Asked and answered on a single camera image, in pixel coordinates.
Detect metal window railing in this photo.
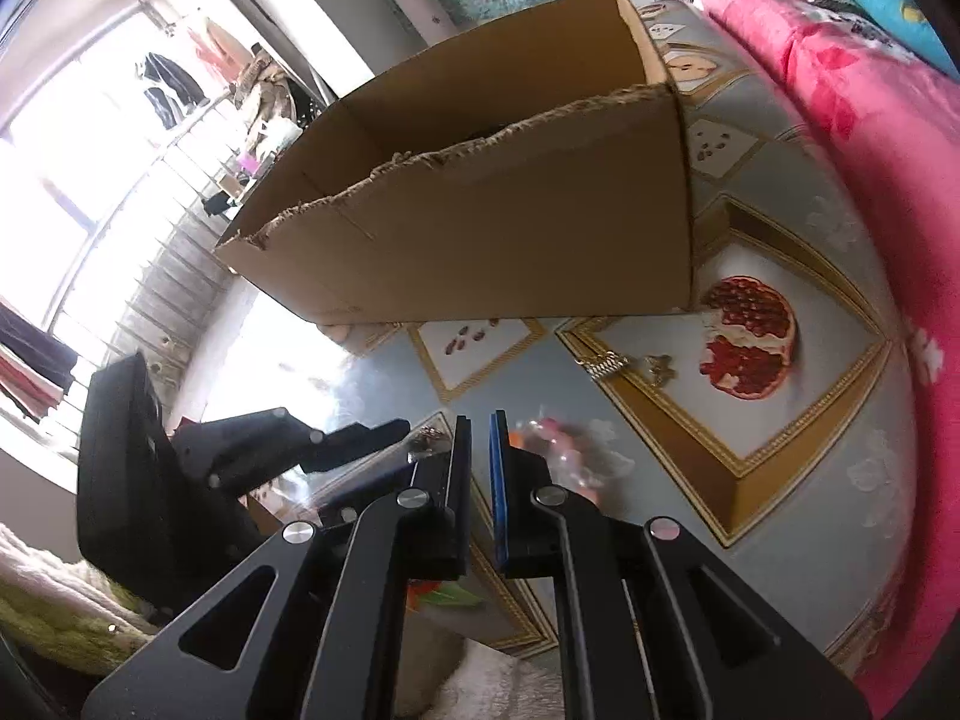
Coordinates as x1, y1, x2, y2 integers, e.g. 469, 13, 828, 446
45, 90, 248, 421

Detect pink blanket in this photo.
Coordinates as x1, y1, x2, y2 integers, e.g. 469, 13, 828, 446
671, 0, 960, 720

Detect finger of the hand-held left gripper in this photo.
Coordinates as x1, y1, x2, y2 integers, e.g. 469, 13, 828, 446
311, 463, 419, 527
176, 406, 412, 492

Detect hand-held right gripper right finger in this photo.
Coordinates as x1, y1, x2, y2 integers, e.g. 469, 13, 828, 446
487, 411, 872, 720

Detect pink hanging garment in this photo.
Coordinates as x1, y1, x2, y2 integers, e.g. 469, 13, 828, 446
187, 15, 248, 80

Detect pile of clothes on rack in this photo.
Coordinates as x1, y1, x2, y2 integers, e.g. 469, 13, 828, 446
229, 45, 331, 136

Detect multicoloured beaded necklace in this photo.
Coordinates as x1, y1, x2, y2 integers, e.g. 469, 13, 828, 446
510, 416, 627, 515

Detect dark red hanging clothes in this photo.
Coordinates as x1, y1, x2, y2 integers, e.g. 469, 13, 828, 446
0, 300, 80, 421

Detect fruit printed tablecloth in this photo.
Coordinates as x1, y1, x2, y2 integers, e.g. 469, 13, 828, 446
247, 0, 912, 683

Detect white fleece clothing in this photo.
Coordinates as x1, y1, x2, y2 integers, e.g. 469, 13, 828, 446
0, 521, 151, 616

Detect yellow-green cloth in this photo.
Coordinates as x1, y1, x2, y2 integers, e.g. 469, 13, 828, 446
0, 577, 166, 680

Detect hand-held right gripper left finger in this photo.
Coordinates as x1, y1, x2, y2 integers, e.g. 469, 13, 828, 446
81, 415, 475, 720

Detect brown cardboard box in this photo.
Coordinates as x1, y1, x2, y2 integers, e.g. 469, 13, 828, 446
214, 0, 695, 325

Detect black hanging jacket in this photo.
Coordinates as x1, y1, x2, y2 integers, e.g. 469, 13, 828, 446
135, 51, 211, 128

